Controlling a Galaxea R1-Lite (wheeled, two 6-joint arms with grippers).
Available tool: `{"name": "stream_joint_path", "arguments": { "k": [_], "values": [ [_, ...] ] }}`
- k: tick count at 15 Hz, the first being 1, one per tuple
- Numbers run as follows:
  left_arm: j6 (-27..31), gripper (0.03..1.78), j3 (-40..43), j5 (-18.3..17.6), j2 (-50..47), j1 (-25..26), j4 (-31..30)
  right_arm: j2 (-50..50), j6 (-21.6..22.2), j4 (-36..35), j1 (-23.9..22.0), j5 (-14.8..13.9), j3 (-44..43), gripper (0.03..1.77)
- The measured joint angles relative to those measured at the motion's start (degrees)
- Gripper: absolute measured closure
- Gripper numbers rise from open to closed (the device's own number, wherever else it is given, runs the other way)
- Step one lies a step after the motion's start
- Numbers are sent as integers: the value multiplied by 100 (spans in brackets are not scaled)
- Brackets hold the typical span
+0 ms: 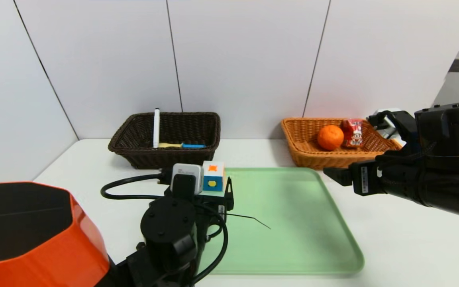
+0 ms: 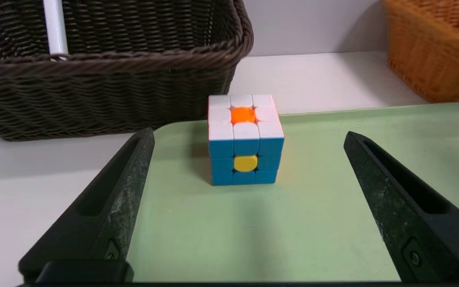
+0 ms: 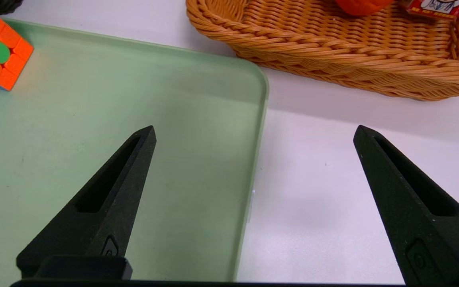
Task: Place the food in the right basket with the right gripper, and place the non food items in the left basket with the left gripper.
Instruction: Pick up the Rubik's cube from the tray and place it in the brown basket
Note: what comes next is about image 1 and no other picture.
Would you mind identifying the yellow spoon with blue handle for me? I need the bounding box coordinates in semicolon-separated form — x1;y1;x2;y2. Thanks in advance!
158;142;206;149

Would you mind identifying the orange fruit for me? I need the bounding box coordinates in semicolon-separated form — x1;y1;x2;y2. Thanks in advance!
317;125;345;151

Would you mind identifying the red milk carton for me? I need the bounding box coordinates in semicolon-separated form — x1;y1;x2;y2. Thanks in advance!
342;118;363;149

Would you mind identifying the dark brown wicker basket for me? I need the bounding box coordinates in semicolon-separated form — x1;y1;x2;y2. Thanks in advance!
108;112;221;169

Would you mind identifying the thin black zip tie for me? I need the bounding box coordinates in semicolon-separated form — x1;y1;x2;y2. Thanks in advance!
226;213;272;230

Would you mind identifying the black left wrist camera cable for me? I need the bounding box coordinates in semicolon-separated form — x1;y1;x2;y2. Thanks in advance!
101;172;229;284

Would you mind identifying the orange wicker basket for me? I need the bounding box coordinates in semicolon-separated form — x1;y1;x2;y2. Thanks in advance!
281;118;403;171

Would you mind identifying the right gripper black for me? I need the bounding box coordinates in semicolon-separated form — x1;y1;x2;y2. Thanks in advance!
323;159;415;202

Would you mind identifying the colourful puzzle cube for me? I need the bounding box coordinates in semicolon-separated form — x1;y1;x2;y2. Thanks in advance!
202;161;226;193

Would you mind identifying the light green plastic tray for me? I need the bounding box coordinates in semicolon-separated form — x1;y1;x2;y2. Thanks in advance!
198;167;364;275

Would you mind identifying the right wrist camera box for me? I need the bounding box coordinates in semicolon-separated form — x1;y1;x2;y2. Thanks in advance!
367;108;416;140

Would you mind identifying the white marker pen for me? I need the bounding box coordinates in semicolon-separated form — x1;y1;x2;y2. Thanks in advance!
153;108;161;148

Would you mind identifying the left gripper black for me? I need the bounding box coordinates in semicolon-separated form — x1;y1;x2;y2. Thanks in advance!
194;176;234;225

